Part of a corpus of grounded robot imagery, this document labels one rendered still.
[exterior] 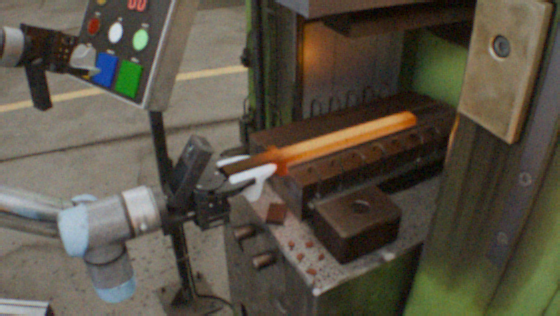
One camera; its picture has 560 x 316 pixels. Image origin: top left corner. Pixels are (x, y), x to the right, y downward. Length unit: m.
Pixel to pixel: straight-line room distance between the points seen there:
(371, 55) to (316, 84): 0.15
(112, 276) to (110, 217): 0.11
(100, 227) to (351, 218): 0.38
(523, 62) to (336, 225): 0.36
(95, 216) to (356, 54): 0.65
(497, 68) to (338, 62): 0.54
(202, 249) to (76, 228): 1.38
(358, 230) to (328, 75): 0.43
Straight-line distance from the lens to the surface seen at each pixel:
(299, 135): 0.89
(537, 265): 0.65
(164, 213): 0.73
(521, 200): 0.62
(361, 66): 1.09
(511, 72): 0.55
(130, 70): 1.13
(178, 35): 1.11
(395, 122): 0.93
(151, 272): 2.01
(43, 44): 0.97
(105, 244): 0.74
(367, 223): 0.73
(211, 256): 2.03
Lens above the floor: 1.47
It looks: 35 degrees down
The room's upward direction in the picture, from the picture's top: straight up
